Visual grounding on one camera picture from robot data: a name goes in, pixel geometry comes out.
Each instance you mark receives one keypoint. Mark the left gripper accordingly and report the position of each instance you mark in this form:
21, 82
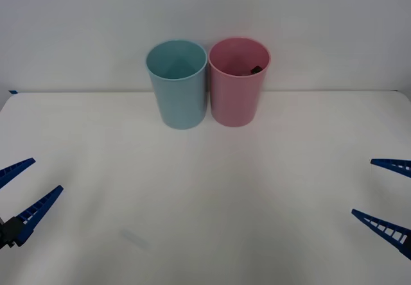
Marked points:
3, 238

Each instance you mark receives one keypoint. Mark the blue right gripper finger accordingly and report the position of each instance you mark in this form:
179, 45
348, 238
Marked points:
382, 227
393, 165

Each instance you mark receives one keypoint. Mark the small dark plastic bottle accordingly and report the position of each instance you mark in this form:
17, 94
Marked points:
256, 70

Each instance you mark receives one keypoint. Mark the pink plastic bin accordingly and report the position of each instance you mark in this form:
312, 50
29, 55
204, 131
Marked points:
236, 102

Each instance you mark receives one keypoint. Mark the pale blue plastic bin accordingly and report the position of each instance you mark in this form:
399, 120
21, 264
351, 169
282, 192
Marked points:
180, 102

